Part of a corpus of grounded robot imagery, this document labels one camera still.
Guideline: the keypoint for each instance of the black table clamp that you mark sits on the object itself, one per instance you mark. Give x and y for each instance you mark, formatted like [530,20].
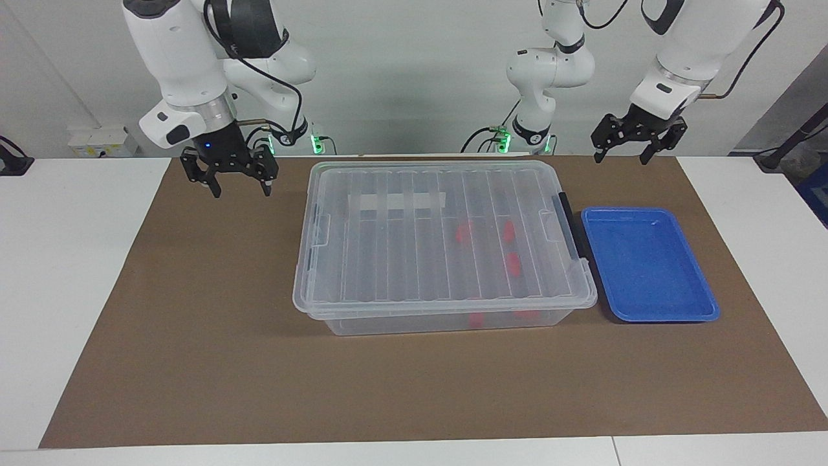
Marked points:
[13,165]

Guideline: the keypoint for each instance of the clear plastic storage box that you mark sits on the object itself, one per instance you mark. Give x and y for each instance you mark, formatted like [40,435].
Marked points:
[401,325]

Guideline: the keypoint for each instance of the white tape strip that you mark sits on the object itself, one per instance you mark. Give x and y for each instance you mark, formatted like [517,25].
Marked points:
[362,202]

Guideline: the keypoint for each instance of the brown table mat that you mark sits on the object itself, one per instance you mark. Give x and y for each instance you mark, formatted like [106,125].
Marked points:
[194,362]

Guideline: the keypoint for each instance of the blue crate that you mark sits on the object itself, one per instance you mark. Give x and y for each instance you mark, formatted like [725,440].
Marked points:
[816,194]

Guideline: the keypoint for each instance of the white wall socket box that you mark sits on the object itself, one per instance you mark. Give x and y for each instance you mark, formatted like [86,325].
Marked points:
[97,142]

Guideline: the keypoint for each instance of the black box latch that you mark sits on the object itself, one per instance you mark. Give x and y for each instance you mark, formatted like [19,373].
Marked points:
[569,223]

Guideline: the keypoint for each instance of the blue plastic tray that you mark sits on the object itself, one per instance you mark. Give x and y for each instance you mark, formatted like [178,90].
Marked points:
[647,265]

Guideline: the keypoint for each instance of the black stand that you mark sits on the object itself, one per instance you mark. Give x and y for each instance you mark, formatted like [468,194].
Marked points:
[773,158]

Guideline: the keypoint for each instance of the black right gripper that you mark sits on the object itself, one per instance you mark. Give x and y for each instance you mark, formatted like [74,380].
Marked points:
[223,149]

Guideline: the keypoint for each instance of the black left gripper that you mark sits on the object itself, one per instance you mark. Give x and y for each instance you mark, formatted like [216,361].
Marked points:
[647,123]

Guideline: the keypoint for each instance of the red plastic block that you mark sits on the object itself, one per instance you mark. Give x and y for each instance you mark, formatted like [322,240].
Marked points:
[509,232]
[464,232]
[476,319]
[525,315]
[513,264]

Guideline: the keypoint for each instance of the clear ribbed plastic lid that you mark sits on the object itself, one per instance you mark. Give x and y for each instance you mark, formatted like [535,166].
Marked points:
[401,259]

